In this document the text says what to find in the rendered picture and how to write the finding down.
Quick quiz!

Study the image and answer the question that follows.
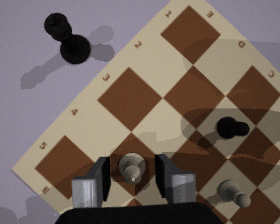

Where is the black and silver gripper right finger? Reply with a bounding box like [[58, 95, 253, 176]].
[[155, 154, 196, 204]]

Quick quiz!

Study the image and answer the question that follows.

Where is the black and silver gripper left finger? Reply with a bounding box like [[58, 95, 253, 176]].
[[71, 156, 111, 209]]

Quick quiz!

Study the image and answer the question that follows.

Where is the brown and cream chessboard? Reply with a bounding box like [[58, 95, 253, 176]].
[[12, 0, 280, 224]]

